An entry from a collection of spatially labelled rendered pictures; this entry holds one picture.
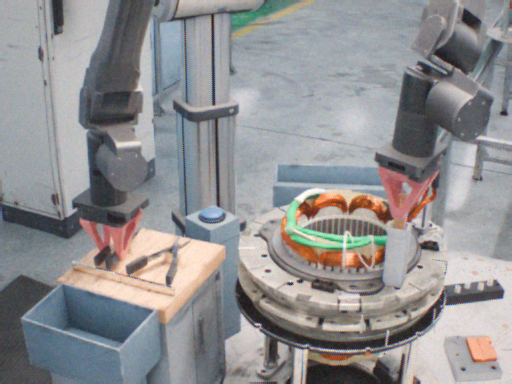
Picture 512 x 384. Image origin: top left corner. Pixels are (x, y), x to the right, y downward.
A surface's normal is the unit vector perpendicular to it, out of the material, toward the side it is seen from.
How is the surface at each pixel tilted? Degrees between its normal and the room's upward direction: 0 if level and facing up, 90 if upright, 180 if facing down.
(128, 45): 115
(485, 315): 0
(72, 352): 90
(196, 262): 0
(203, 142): 90
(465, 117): 94
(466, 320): 0
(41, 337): 90
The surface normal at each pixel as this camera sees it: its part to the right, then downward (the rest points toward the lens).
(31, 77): -0.43, 0.40
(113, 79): 0.38, 0.74
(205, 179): 0.47, 0.39
